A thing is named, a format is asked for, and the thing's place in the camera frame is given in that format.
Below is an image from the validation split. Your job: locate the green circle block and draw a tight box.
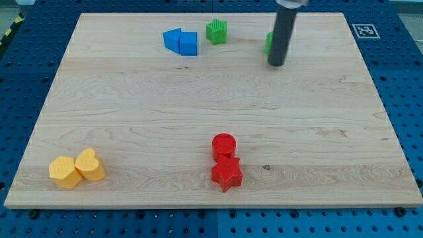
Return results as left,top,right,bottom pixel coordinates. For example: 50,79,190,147
264,32,273,55

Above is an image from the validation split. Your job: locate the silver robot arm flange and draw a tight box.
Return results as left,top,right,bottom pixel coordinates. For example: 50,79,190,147
275,0,309,9

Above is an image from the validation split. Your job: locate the red circle block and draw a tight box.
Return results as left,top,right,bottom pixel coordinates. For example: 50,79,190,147
211,133,237,163

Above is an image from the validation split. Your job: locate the blue cube block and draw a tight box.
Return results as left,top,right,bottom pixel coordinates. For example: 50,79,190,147
179,32,198,56

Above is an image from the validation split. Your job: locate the wooden board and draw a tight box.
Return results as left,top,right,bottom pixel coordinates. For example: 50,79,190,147
5,13,422,210

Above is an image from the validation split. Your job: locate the red star block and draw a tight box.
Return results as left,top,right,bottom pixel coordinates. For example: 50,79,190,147
211,155,243,192

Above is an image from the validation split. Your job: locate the green star block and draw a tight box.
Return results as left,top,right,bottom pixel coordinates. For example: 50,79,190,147
206,19,227,45

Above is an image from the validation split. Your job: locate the blue pentagon block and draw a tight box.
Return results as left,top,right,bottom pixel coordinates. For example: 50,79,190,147
163,28,182,54

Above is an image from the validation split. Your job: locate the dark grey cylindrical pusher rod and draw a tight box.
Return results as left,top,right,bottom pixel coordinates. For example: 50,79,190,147
268,6,297,67

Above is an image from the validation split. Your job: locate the yellow heart block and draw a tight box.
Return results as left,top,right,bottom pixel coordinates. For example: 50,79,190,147
75,148,106,181

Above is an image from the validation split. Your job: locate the yellow hexagon block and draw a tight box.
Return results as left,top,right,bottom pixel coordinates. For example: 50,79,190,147
48,156,83,189

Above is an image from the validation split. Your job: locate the white fiducial marker tag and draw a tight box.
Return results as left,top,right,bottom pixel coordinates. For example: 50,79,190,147
352,23,380,39

